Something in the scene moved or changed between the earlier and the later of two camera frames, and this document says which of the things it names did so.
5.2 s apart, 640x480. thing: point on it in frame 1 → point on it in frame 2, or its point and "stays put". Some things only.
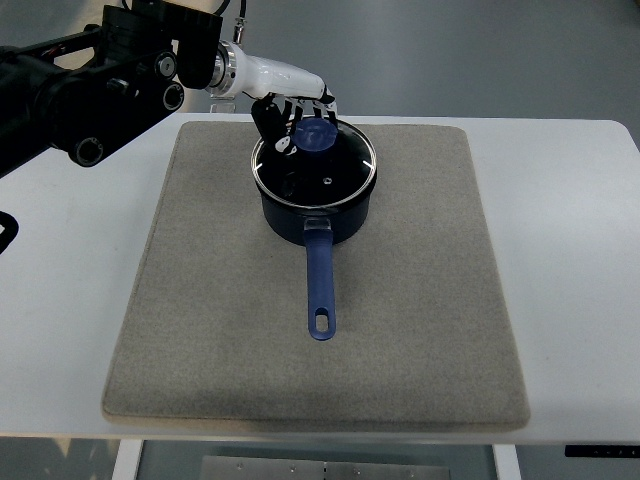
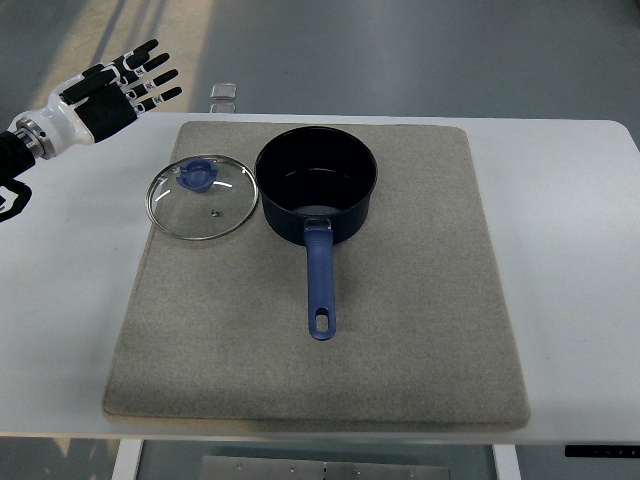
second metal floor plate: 226,108 stays put
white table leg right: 506,461 stays put
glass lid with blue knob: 331,166 → 201,197
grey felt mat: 215,327 stays put
